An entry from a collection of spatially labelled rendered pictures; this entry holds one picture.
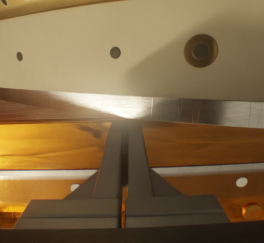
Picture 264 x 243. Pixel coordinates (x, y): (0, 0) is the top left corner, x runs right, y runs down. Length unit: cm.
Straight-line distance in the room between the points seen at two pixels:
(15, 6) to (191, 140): 20
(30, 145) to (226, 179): 18
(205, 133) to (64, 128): 12
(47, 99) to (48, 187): 8
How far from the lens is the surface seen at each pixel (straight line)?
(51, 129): 17
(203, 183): 20
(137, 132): 15
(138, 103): 15
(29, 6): 21
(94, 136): 16
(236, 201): 23
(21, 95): 24
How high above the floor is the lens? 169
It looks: 17 degrees up
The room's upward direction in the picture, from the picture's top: 179 degrees clockwise
